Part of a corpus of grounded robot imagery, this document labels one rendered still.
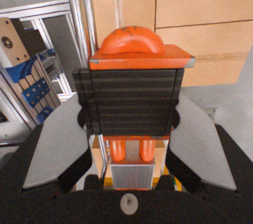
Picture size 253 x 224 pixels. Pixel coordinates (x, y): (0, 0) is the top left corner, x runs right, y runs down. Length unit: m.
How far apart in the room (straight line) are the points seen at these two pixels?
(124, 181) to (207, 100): 1.80
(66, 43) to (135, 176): 1.21
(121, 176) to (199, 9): 0.87
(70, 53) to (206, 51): 1.07
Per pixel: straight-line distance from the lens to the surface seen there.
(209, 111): 2.08
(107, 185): 0.57
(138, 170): 0.20
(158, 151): 0.79
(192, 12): 0.91
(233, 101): 2.17
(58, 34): 1.32
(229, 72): 1.15
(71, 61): 1.33
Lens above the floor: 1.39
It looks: 57 degrees down
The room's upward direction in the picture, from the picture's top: 179 degrees counter-clockwise
